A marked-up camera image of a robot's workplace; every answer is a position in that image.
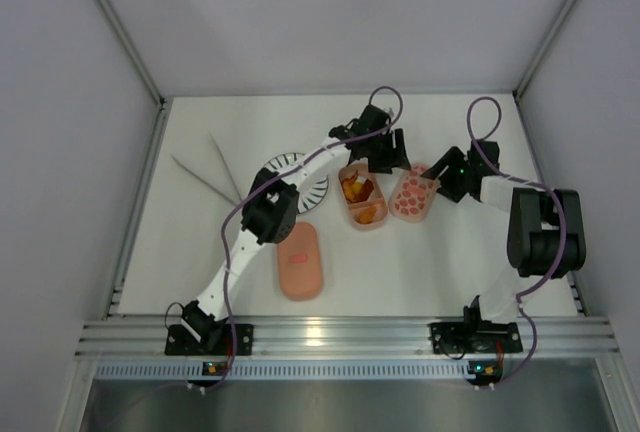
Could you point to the aluminium mounting rail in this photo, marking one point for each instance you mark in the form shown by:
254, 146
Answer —
327, 338

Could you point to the orange fried shrimp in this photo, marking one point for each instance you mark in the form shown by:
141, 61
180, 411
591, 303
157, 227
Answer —
357, 188

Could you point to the metal serving tongs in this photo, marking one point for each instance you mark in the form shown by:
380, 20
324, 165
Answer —
213, 171

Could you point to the light pink lid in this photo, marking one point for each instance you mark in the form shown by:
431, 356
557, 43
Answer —
413, 195

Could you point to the blue striped white plate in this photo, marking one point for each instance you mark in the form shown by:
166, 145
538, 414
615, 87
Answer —
313, 195

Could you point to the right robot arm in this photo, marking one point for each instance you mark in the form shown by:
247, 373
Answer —
545, 241

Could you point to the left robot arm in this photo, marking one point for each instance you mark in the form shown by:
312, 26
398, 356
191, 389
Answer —
268, 213

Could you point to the left aluminium frame post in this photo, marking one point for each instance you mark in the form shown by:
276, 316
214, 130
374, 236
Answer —
118, 29

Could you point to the pink lunch box lid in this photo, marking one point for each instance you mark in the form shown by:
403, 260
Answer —
300, 272

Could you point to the pink divided lunch box tray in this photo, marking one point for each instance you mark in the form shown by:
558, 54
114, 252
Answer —
377, 198

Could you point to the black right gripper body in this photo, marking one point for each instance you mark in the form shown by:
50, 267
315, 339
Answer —
447, 172

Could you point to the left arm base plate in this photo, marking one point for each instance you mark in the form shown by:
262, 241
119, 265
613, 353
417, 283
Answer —
180, 342

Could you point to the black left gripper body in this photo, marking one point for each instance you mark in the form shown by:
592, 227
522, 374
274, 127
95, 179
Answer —
388, 153

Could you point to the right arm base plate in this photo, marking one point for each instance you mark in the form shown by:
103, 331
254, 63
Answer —
456, 338

